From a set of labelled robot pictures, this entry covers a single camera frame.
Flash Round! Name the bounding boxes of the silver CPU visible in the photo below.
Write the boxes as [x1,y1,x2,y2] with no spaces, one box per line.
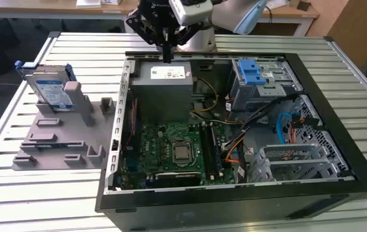
[174,146,192,162]

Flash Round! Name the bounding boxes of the brown wooden cabinet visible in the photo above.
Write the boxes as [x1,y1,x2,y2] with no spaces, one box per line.
[307,0,367,67]

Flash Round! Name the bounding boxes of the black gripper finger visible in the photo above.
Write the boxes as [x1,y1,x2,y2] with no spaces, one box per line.
[168,22,205,64]
[126,9,170,63]

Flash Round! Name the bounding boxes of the orange black power wire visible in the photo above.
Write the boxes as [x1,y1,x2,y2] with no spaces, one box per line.
[287,115,321,146]

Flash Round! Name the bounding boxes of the green motherboard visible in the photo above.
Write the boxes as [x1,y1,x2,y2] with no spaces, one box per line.
[119,122,236,189]

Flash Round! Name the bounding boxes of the hard disk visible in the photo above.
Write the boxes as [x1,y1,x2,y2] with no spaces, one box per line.
[15,61,78,113]

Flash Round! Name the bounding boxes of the metal disk bay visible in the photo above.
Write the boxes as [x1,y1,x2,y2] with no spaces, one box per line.
[248,144,356,183]

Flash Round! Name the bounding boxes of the black cable bundle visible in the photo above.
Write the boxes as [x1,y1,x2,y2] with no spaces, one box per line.
[223,95,301,155]

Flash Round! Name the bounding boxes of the orange flat wire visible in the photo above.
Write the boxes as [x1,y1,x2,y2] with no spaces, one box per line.
[225,142,255,167]

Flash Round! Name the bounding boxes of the grey parts rack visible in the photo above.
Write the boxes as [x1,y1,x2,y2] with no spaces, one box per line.
[12,81,120,172]

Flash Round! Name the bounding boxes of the blue plastic drive latch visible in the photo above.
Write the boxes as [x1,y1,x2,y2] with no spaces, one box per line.
[239,59,265,85]

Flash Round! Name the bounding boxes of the yellow wires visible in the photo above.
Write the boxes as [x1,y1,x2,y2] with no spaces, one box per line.
[192,77,220,113]

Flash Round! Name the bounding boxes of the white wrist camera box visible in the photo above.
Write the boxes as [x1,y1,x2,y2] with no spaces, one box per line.
[170,0,216,26]

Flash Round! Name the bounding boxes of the black RAM slot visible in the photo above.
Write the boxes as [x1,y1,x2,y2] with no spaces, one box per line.
[200,122,220,179]

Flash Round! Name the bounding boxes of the blue data wire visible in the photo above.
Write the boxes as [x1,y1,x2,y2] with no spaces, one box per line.
[276,112,303,145]

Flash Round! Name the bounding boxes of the metal optical drive cage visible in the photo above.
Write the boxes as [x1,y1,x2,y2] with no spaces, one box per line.
[231,58,304,112]

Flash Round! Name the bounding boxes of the black graphics card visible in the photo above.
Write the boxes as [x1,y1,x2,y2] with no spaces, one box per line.
[155,171,201,188]

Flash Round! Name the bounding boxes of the black PC case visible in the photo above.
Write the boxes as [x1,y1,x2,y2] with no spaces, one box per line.
[94,51,367,230]

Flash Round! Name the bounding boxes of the wooden desk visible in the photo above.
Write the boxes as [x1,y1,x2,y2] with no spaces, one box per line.
[0,0,321,37]

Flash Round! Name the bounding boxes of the grey power supply unit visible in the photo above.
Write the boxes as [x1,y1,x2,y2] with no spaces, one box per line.
[128,61,195,124]

